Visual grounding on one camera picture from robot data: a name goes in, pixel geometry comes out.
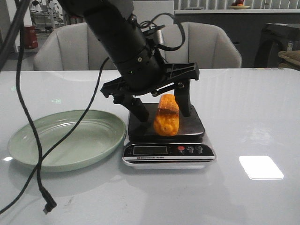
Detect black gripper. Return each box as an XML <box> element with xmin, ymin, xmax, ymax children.
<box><xmin>101</xmin><ymin>52</ymin><xmax>200</xmax><ymax>122</ymax></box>

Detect black digital kitchen scale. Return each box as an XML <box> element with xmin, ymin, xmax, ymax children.
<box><xmin>122</xmin><ymin>103</ymin><xmax>217</xmax><ymax>169</ymax></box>

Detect dark grey sideboard counter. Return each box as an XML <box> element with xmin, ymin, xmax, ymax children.
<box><xmin>175</xmin><ymin>9</ymin><xmax>300</xmax><ymax>68</ymax></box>

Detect right grey upholstered chair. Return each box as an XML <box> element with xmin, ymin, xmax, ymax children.
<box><xmin>161</xmin><ymin>22</ymin><xmax>242</xmax><ymax>69</ymax></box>

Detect grey upholstered chair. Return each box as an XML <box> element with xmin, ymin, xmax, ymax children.
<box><xmin>33</xmin><ymin>22</ymin><xmax>108</xmax><ymax>71</ymax></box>
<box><xmin>161</xmin><ymin>22</ymin><xmax>242</xmax><ymax>69</ymax></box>

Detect fruit bowl on counter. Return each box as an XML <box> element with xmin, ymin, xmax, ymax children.
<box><xmin>230</xmin><ymin>0</ymin><xmax>250</xmax><ymax>9</ymax></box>

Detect left grey upholstered chair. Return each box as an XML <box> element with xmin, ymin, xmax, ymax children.
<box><xmin>33</xmin><ymin>22</ymin><xmax>108</xmax><ymax>71</ymax></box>

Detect orange corn cob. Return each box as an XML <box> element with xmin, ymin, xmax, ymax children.
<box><xmin>153</xmin><ymin>94</ymin><xmax>180</xmax><ymax>136</ymax></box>

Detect black usb cable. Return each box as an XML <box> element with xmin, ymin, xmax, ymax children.
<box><xmin>0</xmin><ymin>0</ymin><xmax>111</xmax><ymax>215</ymax></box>

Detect red waste bin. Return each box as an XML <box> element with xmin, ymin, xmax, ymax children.
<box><xmin>24</xmin><ymin>26</ymin><xmax>38</xmax><ymax>49</ymax></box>

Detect pale green plate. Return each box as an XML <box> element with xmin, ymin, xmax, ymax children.
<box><xmin>7</xmin><ymin>109</ymin><xmax>127</xmax><ymax>173</ymax></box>

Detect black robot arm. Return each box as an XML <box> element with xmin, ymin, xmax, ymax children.
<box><xmin>60</xmin><ymin>0</ymin><xmax>199</xmax><ymax>122</ymax></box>

